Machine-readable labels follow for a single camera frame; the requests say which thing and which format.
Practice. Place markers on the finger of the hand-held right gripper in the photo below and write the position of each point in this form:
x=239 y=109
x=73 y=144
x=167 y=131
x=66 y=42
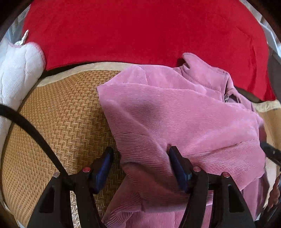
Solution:
x=271 y=152

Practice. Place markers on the red blanket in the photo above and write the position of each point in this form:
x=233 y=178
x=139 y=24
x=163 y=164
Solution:
x=136 y=32

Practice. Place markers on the person's right hand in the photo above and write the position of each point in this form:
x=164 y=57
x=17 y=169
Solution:
x=275 y=193

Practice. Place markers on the white dotted sheet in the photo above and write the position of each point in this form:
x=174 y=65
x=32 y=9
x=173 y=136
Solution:
x=15 y=28

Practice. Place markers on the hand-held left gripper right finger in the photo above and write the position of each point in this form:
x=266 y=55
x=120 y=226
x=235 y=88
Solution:
x=177 y=166

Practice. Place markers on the woven straw mat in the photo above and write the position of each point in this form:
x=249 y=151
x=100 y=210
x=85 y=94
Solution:
x=61 y=114

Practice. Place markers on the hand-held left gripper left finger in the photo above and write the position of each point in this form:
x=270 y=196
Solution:
x=105 y=163

